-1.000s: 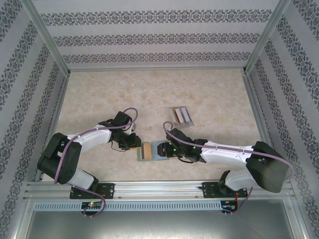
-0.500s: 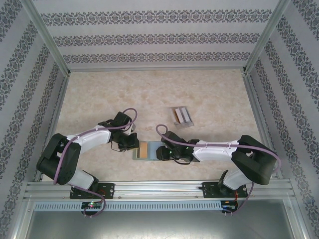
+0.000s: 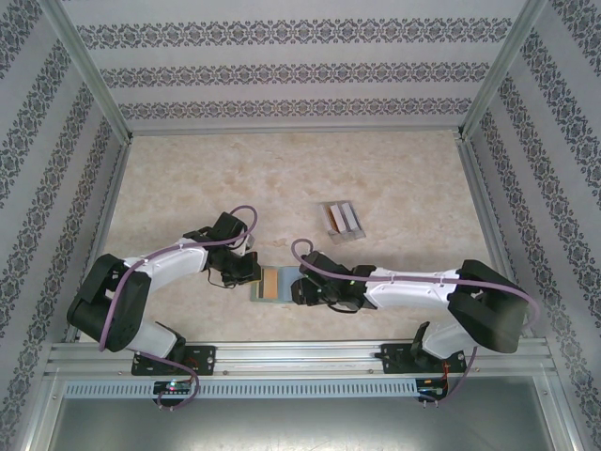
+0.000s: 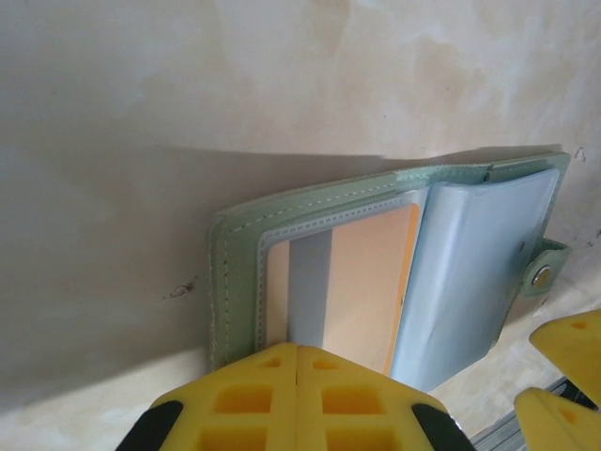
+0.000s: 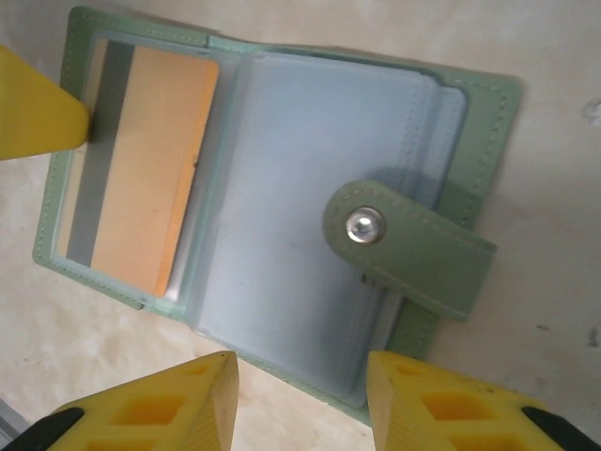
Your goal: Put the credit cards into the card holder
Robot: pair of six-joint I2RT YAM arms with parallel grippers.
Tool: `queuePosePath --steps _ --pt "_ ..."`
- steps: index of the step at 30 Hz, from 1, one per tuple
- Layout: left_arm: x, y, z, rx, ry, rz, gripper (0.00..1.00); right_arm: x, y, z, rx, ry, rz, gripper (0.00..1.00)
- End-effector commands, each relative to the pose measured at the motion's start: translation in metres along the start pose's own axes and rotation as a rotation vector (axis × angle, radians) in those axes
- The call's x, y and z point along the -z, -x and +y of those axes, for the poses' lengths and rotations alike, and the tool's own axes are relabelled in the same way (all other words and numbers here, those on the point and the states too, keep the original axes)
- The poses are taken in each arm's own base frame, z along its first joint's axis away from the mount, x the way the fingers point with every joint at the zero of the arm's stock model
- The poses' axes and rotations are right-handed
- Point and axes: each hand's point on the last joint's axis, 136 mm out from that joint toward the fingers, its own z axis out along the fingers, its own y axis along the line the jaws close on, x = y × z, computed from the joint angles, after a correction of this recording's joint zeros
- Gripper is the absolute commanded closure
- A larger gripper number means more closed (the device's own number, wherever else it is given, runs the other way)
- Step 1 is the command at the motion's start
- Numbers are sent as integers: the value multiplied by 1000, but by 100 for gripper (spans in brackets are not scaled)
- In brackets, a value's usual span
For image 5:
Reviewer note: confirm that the orange credit card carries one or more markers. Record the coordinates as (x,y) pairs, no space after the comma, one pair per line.
(155,164)

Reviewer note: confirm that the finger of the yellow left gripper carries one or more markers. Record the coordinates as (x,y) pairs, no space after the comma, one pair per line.
(33,108)

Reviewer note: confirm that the green leather card holder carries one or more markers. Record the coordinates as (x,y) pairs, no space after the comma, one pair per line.
(305,188)

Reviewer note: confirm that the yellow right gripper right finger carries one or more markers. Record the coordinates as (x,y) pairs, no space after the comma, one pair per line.
(446,413)

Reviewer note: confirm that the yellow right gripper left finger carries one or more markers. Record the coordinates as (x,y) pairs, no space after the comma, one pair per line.
(155,413)

